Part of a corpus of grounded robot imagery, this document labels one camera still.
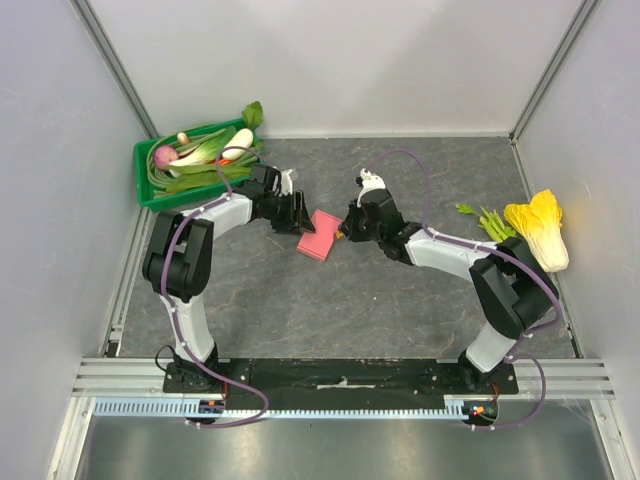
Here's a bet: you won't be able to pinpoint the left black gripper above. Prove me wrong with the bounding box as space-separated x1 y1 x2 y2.
263 191 316 237

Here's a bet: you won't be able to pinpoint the pink express box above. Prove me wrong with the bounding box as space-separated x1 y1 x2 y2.
296 210 341 262

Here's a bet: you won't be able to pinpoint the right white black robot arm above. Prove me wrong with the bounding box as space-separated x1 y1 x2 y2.
339 189 562 394

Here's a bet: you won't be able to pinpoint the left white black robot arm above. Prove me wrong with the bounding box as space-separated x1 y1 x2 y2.
142 164 315 393

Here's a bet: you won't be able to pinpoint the orange carrot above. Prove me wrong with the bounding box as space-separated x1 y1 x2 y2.
210 158 235 165

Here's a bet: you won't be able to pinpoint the white radish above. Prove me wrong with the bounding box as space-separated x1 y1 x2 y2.
221 128 254 162

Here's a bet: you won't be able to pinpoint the green leafy vegetable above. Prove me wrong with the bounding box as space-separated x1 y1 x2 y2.
167 101 264 192

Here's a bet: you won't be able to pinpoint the bok choy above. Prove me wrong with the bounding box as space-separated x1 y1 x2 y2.
169 126 237 168

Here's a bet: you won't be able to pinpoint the green celery stalk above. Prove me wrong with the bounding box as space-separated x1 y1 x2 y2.
455 203 518 243

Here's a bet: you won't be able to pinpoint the brown mushroom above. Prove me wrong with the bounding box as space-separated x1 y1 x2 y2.
177 132 190 145

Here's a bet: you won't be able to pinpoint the green long beans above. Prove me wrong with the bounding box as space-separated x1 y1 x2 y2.
144 128 226 190

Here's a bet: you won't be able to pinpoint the purple turnip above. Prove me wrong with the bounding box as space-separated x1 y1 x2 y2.
153 145 180 171

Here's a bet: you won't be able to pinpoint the green plastic crate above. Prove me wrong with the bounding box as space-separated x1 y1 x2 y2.
133 119 258 212

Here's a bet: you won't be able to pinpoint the yellow napa cabbage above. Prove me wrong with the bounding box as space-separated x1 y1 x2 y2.
504 189 569 273

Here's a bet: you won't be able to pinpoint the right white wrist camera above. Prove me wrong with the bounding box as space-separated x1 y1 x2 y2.
355 168 386 208

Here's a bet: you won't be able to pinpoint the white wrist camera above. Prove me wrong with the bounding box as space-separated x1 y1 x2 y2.
275 169 298 197
355 168 386 208

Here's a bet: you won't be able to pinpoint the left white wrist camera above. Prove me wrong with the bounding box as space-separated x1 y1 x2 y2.
275 169 298 197

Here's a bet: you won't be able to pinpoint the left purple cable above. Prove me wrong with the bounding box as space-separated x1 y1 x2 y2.
160 145 272 430

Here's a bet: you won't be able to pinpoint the purple cable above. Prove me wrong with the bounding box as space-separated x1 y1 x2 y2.
362 148 565 431
160 145 272 430

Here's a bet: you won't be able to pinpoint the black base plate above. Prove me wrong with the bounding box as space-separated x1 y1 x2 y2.
162 357 518 412

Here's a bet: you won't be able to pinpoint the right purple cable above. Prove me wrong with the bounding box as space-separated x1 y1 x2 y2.
362 148 565 431

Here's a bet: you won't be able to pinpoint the grey cable duct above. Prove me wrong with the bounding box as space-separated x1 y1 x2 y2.
93 397 469 421

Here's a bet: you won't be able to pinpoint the aluminium rail frame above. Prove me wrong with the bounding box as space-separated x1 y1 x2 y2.
72 358 615 400

